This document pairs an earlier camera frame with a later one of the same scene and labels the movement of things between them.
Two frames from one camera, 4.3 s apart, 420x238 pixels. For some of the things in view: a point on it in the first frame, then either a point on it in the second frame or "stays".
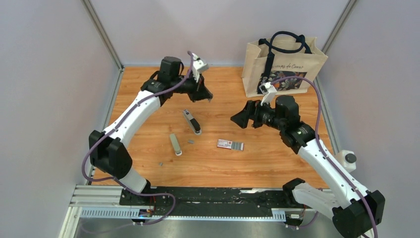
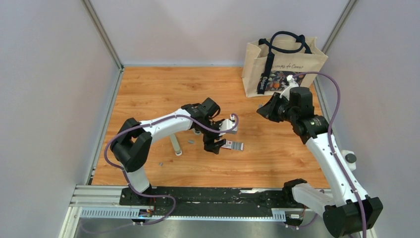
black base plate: (206, 201) stays
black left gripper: (200, 91) → (214, 147)
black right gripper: (241, 118) → (268, 110)
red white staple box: (230, 145) stays
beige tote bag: (282, 55) stays
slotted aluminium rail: (97, 201) stays
